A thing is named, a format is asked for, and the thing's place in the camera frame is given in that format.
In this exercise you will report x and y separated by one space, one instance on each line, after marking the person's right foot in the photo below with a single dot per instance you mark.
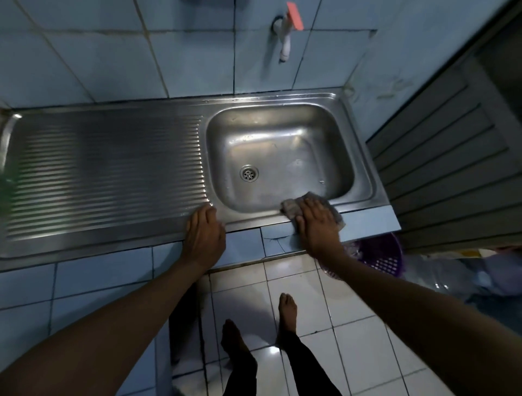
287 312

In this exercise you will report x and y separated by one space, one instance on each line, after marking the person's right forearm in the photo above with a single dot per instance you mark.
432 326

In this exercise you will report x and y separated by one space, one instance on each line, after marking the person's left foot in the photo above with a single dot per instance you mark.
232 340

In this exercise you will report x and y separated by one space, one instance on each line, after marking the stainless steel sink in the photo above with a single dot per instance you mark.
122 171

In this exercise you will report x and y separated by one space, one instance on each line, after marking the grey slatted wooden door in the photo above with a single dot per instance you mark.
448 163

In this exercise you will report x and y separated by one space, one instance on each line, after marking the person's black clothing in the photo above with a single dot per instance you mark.
301 367

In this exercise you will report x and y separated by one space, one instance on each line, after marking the person's right hand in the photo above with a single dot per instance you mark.
320 232

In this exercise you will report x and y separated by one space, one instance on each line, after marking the person's foot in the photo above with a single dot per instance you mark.
232 340
287 312

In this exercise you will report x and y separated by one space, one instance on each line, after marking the person's left forearm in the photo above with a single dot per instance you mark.
102 334

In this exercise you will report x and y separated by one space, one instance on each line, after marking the person's left hand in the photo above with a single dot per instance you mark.
204 240

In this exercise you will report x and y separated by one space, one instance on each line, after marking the purple plastic basket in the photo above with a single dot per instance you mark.
381 255

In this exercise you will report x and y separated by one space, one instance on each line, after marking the green plastic basket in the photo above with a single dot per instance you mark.
6 191

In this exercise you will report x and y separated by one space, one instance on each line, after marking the checked dishcloth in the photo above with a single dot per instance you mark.
291 206

